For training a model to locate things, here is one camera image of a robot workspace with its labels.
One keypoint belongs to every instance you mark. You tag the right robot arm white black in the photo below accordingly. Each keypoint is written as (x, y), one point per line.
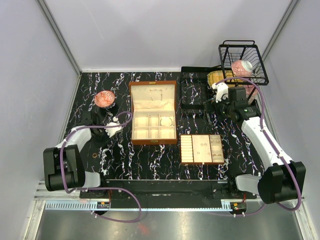
(283, 178)

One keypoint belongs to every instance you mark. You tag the red patterned bowl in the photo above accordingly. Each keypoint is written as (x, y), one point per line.
(104, 99)

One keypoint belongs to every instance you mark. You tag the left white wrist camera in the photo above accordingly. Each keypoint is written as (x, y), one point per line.
(113, 127)

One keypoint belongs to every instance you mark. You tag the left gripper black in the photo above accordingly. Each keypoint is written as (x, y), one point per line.
(102, 144)

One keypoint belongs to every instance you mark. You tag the black flat drain tray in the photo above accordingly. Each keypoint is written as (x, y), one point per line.
(194, 87)

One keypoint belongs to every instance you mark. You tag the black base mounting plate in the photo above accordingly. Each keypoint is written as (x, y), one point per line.
(178, 194)

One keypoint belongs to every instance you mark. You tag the yellow woven plate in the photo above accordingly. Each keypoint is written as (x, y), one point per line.
(217, 75)

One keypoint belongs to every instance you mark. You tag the brown open jewelry box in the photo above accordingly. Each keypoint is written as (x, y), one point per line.
(153, 112)

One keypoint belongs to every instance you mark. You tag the brown flat jewelry tray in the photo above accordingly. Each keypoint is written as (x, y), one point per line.
(204, 149)

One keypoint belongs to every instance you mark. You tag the pink patterned bowl in rack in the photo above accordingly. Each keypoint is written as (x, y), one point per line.
(242, 68)

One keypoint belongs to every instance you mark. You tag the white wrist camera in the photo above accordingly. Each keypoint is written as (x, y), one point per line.
(221, 91)
(113, 127)

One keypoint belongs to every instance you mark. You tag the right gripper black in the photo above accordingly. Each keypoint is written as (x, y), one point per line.
(210, 106)

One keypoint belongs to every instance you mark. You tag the black wire dish rack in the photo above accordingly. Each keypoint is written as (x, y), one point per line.
(242, 59)

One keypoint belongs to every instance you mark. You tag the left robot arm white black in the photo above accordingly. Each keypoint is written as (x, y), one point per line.
(65, 168)

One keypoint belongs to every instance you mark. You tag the pink patterned cup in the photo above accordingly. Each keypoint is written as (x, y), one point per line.
(251, 90)

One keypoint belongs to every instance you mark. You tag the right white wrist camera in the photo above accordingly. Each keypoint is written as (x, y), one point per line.
(221, 91)

